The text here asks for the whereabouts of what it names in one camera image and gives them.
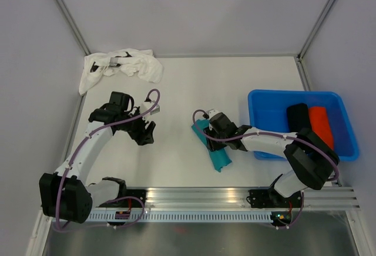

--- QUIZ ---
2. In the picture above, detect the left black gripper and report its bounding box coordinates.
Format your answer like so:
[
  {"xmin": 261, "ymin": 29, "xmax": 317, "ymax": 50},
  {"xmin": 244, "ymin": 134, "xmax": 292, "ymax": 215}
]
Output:
[{"xmin": 117, "ymin": 107, "xmax": 156, "ymax": 146}]

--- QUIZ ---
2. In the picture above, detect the teal t-shirt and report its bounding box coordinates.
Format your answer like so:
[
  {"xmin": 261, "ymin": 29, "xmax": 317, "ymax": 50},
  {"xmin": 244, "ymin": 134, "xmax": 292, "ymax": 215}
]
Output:
[{"xmin": 192, "ymin": 119, "xmax": 232, "ymax": 173}]

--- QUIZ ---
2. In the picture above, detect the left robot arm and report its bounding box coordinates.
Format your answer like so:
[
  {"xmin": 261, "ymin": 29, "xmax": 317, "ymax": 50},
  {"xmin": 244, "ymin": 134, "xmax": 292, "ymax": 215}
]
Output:
[{"xmin": 39, "ymin": 92, "xmax": 160, "ymax": 232}]

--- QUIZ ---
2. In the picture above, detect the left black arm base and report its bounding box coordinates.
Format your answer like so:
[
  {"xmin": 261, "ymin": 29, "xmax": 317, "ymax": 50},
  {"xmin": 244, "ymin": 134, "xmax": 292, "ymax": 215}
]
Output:
[{"xmin": 116, "ymin": 189, "xmax": 146, "ymax": 209}]

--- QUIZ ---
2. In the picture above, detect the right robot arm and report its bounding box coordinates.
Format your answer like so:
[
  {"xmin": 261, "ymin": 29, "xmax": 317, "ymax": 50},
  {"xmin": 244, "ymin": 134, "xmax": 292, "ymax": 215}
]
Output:
[{"xmin": 204, "ymin": 110, "xmax": 339, "ymax": 206}]

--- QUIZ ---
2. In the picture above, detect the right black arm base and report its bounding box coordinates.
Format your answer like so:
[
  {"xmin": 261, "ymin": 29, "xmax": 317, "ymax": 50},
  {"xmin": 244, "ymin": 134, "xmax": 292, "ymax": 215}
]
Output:
[{"xmin": 246, "ymin": 188, "xmax": 303, "ymax": 209}]

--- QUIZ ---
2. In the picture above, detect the blue plastic bin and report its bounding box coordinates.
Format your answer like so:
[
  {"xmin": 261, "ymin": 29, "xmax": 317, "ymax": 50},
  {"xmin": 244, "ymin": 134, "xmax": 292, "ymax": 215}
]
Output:
[{"xmin": 248, "ymin": 89, "xmax": 359, "ymax": 161}]

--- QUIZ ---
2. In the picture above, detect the white t-shirt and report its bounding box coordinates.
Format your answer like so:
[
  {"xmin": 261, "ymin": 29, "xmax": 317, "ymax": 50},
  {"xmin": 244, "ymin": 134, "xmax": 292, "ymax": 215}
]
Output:
[{"xmin": 79, "ymin": 48, "xmax": 164, "ymax": 95}]

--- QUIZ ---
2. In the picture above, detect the rolled black t-shirt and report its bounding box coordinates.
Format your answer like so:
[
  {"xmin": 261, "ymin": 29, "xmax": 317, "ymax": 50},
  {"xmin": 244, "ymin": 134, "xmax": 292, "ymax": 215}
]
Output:
[{"xmin": 286, "ymin": 103, "xmax": 311, "ymax": 132}]

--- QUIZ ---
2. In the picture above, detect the rolled orange t-shirt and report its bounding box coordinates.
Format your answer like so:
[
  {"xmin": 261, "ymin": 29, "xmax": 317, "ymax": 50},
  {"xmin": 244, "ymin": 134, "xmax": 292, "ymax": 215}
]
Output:
[{"xmin": 308, "ymin": 106, "xmax": 334, "ymax": 150}]

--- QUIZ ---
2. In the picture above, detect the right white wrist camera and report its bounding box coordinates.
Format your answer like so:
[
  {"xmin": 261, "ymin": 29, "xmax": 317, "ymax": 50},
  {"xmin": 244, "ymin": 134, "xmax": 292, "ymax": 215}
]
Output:
[{"xmin": 206, "ymin": 109, "xmax": 220, "ymax": 118}]

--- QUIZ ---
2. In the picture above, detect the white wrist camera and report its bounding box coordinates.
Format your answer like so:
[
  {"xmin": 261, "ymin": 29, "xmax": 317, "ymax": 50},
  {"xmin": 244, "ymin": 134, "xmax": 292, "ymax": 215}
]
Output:
[
  {"xmin": 139, "ymin": 100, "xmax": 160, "ymax": 121},
  {"xmin": 206, "ymin": 109, "xmax": 220, "ymax": 118}
]

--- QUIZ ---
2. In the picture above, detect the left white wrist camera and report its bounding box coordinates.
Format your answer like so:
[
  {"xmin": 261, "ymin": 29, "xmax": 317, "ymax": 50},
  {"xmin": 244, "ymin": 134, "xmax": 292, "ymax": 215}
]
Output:
[{"xmin": 139, "ymin": 100, "xmax": 160, "ymax": 121}]

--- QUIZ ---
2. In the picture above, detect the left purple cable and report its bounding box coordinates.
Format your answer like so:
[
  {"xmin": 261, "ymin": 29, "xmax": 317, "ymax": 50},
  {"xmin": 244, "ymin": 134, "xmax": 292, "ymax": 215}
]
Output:
[{"xmin": 52, "ymin": 89, "xmax": 162, "ymax": 233}]

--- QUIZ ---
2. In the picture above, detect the white slotted cable duct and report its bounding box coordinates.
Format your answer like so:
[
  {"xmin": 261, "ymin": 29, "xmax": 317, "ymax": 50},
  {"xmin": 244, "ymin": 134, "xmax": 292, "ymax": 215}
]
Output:
[{"xmin": 87, "ymin": 210, "xmax": 272, "ymax": 223}]

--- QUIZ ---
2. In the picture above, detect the aluminium mounting rail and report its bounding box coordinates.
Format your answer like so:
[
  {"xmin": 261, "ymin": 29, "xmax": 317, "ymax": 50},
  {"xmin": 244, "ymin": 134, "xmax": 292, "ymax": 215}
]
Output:
[{"xmin": 41, "ymin": 187, "xmax": 361, "ymax": 211}]

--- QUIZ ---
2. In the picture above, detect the left aluminium frame post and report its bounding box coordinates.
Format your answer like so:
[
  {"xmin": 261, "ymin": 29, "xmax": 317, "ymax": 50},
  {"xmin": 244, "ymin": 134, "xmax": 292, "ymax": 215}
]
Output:
[{"xmin": 53, "ymin": 0, "xmax": 91, "ymax": 56}]

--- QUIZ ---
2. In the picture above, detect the aluminium frame post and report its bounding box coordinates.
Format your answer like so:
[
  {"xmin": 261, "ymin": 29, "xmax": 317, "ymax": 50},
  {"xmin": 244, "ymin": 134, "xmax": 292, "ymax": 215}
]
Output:
[
  {"xmin": 297, "ymin": 0, "xmax": 337, "ymax": 62},
  {"xmin": 53, "ymin": 0, "xmax": 91, "ymax": 56}
]

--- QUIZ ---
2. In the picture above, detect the right aluminium frame post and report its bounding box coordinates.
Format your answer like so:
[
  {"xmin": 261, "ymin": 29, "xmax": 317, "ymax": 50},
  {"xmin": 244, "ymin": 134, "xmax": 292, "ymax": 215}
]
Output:
[{"xmin": 297, "ymin": 0, "xmax": 337, "ymax": 62}]

